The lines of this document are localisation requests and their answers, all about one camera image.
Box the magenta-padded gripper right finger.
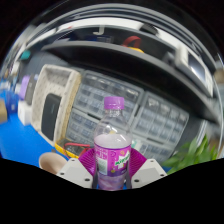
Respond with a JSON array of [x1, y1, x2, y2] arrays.
[[126, 147, 168, 190]]

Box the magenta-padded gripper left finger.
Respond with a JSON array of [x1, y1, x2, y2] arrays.
[[56, 147, 99, 190]]

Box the clear bottle with purple cap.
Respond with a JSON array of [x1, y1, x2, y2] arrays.
[[93, 96, 133, 192]]

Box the clear small-parts drawer cabinet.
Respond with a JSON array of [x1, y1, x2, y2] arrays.
[[73, 70, 145, 126], [131, 133, 178, 164], [65, 108, 103, 148], [131, 91, 190, 141]]

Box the beige perforated cup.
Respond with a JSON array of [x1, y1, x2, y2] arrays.
[[38, 151, 69, 175]]

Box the yellow multimeter with red leads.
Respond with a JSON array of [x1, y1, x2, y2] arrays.
[[54, 138, 90, 159]]

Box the green potted plant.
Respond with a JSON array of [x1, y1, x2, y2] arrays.
[[161, 134, 219, 176]]

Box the black flat device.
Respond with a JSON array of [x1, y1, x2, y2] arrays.
[[40, 93, 63, 142]]

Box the white box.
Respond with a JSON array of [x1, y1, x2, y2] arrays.
[[17, 99, 33, 127]]

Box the white perforated basket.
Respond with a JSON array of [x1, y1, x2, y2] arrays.
[[30, 64, 83, 147]]

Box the dark grey box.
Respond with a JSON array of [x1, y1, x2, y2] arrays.
[[24, 74, 38, 106]]

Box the brown cardboard box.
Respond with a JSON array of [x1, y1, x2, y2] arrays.
[[0, 98, 8, 124]]

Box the blue box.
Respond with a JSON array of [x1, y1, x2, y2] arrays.
[[4, 89, 19, 114]]

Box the purple box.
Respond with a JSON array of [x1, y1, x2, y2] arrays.
[[18, 75, 31, 101]]

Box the teal device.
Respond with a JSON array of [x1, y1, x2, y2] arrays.
[[19, 49, 33, 61]]

